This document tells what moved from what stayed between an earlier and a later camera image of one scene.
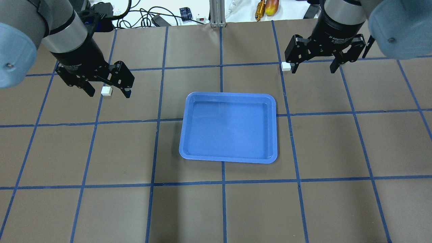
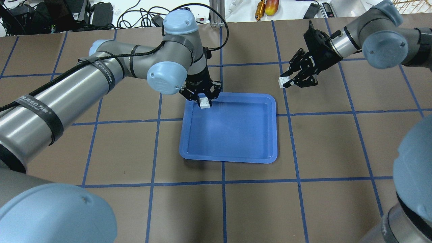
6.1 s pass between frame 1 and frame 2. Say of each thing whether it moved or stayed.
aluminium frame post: stayed
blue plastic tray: stayed
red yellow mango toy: stayed
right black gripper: moved
